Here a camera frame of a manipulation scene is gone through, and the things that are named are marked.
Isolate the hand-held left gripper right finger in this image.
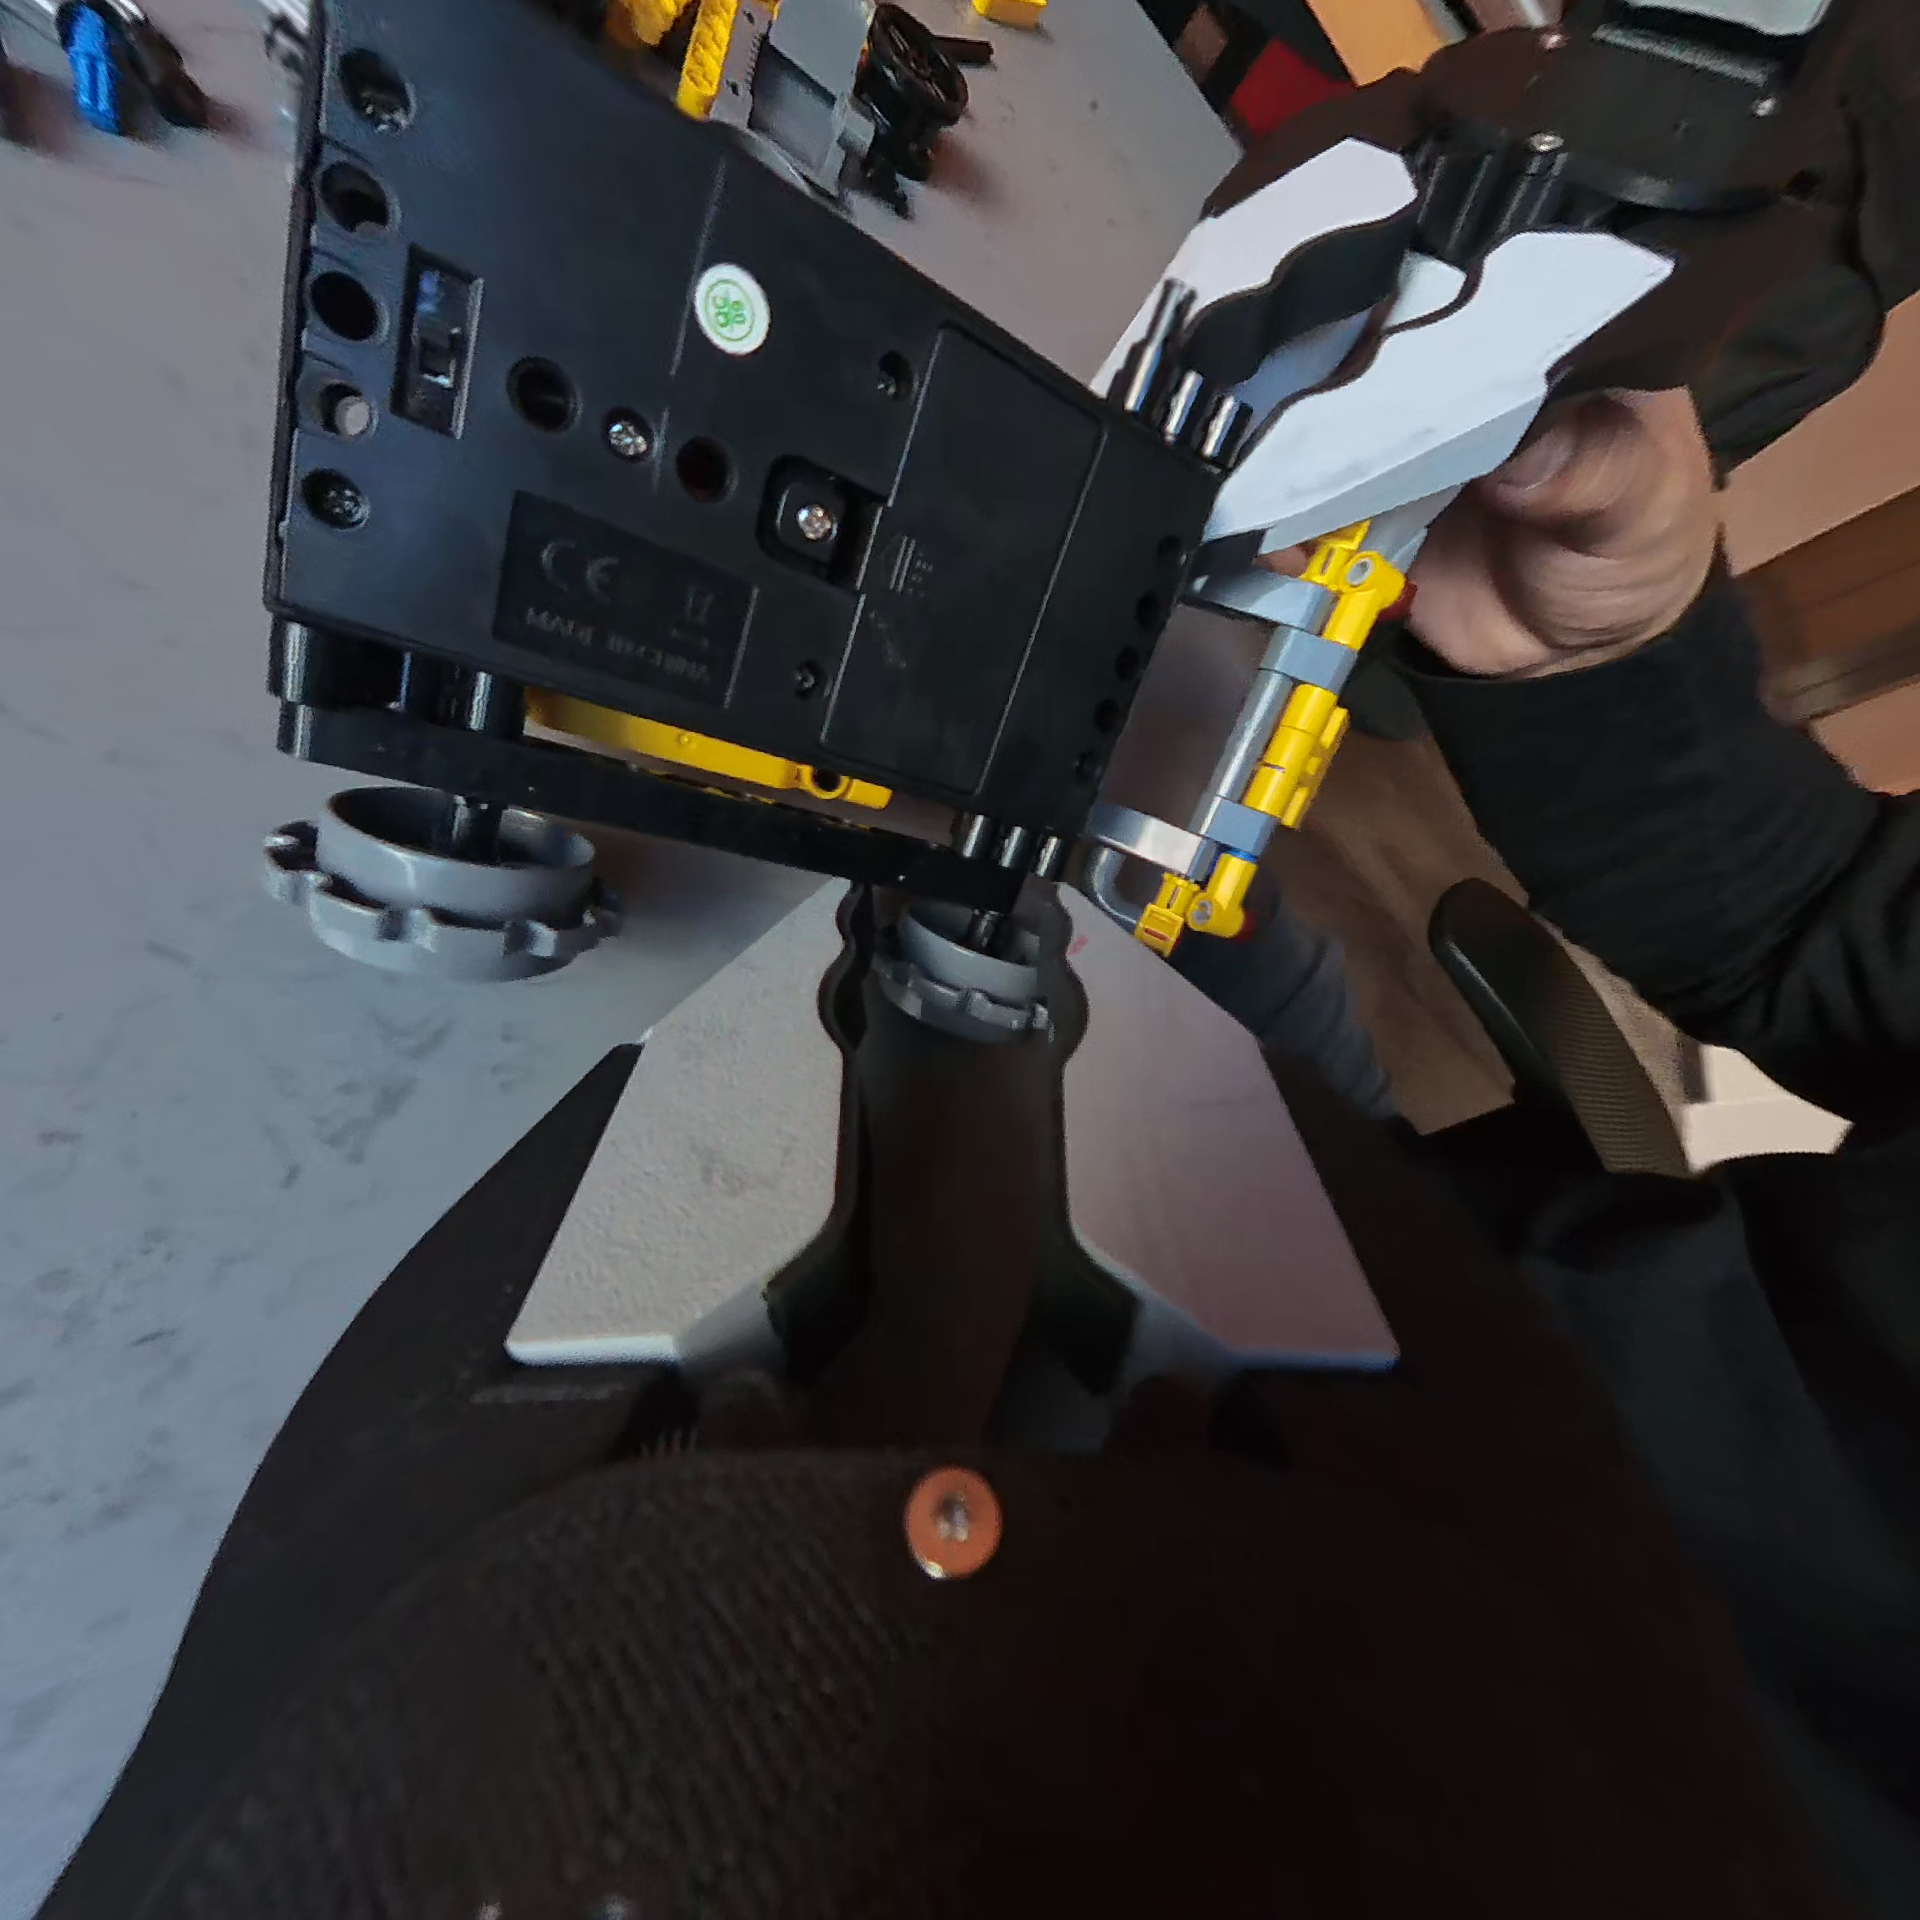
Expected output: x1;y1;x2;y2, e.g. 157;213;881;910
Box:
1033;961;1402;1382

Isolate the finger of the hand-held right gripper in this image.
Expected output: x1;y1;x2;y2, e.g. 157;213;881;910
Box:
1201;236;1682;561
1093;135;1418;397

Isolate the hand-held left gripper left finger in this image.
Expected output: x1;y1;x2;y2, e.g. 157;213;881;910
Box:
504;895;876;1378

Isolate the yellow black brick vehicle model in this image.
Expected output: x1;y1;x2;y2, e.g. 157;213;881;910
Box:
266;0;1415;1039

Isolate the person's right forearm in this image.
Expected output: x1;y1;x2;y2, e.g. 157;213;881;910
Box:
1352;555;1920;1058

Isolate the grey desk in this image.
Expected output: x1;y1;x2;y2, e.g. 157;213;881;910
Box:
0;0;1298;1877

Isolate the person's right hand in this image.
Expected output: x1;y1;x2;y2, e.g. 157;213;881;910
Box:
1402;391;1732;684

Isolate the dark chair armrest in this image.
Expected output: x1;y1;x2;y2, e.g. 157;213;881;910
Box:
1425;878;1695;1183

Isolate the pile of loose brick parts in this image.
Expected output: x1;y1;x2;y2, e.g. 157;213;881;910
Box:
0;0;1059;217

